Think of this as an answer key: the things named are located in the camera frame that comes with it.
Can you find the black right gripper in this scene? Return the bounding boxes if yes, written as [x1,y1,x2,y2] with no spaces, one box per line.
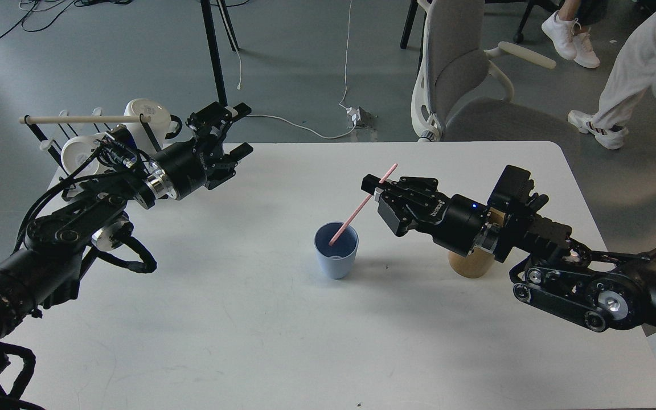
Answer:
[361,174,489,255]

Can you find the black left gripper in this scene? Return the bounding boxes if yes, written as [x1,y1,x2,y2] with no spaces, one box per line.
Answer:
[147,102,253,200]

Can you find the light blue plastic cup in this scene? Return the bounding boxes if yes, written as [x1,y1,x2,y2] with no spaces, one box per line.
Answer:
[313,222,359,280]

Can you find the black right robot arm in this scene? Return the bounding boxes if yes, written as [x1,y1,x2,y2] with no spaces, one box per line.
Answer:
[361,165,656,332]

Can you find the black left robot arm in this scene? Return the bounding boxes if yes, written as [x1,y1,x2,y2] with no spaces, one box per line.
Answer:
[0,102,253,409]

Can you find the bamboo cylindrical holder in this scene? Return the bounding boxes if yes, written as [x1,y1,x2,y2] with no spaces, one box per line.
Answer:
[448,207,506,278]

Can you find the grey white office chair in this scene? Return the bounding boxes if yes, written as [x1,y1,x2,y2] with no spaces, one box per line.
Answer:
[411,1,559,142]

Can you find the black table leg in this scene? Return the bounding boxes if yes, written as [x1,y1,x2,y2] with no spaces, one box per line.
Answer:
[199,1,228,106]

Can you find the white mug on rack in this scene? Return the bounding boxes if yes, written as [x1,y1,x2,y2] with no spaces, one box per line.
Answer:
[60,132,113,177]

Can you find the black office chair base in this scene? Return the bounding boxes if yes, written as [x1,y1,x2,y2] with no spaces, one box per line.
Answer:
[485,0,560,44]

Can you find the white striped sneaker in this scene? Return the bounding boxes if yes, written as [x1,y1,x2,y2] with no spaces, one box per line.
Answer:
[567,110,628,150]

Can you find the white sneaker left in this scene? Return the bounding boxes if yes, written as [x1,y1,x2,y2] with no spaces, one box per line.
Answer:
[541,11,576,60]

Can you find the white sneaker right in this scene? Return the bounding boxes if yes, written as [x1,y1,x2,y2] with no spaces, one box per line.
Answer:
[572,31,600,68]

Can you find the white mug with black handle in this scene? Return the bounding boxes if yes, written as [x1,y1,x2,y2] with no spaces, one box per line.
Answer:
[124,98,182,155]

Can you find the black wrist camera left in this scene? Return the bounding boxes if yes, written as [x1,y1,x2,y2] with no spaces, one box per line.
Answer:
[96,124,145,171]

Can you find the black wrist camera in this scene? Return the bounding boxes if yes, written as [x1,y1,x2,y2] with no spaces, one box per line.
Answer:
[96,124,145,171]
[487,165,549,217]

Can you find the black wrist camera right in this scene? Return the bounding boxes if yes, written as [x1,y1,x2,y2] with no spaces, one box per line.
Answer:
[487,165,549,217]

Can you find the white power cable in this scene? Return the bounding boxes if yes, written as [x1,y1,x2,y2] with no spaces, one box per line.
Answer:
[237,0,358,141]

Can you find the black wire cup rack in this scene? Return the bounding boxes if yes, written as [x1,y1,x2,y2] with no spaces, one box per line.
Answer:
[19,108,166,189]

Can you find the black floor cables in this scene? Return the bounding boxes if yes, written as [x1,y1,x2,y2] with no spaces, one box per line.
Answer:
[0,0,135,69]

